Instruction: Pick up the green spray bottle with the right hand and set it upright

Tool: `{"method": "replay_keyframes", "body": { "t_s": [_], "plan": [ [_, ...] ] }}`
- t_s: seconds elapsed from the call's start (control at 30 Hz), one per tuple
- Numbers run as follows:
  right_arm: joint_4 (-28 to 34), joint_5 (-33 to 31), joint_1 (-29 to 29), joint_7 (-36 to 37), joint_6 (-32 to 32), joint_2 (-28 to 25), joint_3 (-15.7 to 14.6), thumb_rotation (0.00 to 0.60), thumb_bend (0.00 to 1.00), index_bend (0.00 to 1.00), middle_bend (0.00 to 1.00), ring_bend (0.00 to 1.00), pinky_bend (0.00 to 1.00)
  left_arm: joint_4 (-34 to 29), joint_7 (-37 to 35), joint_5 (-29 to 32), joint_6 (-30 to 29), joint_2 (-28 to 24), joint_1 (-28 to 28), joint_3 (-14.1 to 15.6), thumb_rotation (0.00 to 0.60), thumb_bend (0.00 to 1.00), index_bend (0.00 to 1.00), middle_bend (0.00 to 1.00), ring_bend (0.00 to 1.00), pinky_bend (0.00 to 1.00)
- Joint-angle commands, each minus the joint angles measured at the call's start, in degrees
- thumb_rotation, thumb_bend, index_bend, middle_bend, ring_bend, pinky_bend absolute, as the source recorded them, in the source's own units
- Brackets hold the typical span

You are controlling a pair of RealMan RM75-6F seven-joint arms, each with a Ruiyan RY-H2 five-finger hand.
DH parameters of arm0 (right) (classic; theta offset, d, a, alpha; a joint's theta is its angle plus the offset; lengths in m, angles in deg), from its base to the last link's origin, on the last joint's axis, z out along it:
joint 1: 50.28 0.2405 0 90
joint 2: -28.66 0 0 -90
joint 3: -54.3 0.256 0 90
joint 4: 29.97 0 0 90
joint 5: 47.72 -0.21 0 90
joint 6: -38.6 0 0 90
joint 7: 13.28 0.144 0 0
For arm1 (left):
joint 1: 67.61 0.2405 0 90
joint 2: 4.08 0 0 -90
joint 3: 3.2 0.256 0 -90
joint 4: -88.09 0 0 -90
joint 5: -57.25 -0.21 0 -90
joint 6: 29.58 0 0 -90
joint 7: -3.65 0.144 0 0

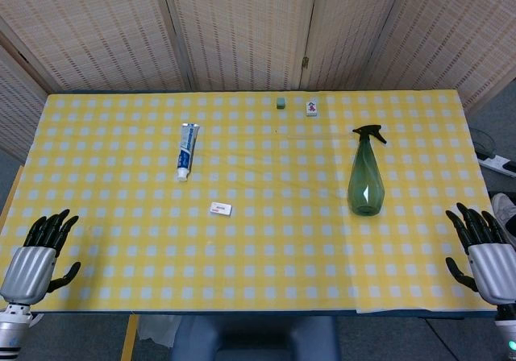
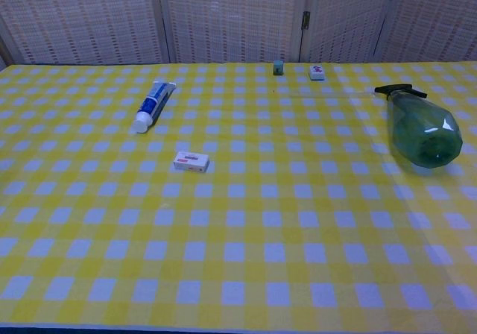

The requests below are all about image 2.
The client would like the yellow white checkered tablecloth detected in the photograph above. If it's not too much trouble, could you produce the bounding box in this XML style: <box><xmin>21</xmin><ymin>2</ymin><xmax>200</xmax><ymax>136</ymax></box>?
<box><xmin>0</xmin><ymin>61</ymin><xmax>477</xmax><ymax>331</ymax></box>

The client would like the small white red box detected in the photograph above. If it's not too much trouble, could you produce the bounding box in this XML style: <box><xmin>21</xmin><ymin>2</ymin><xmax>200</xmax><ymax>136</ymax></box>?
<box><xmin>173</xmin><ymin>151</ymin><xmax>210</xmax><ymax>174</ymax></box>

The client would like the green translucent spray bottle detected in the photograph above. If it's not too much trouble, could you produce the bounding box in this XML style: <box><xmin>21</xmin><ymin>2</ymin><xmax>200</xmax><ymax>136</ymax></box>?
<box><xmin>374</xmin><ymin>83</ymin><xmax>464</xmax><ymax>169</ymax></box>

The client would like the woven folding screen panel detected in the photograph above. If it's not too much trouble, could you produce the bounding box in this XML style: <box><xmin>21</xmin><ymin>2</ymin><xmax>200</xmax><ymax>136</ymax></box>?
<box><xmin>300</xmin><ymin>0</ymin><xmax>404</xmax><ymax>64</ymax></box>
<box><xmin>156</xmin><ymin>0</ymin><xmax>310</xmax><ymax>65</ymax></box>
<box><xmin>0</xmin><ymin>0</ymin><xmax>167</xmax><ymax>66</ymax></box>
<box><xmin>374</xmin><ymin>0</ymin><xmax>477</xmax><ymax>63</ymax></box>

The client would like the blue white toothpaste tube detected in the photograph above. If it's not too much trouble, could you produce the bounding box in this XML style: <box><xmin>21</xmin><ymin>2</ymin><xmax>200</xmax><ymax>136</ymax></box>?
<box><xmin>130</xmin><ymin>81</ymin><xmax>177</xmax><ymax>134</ymax></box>

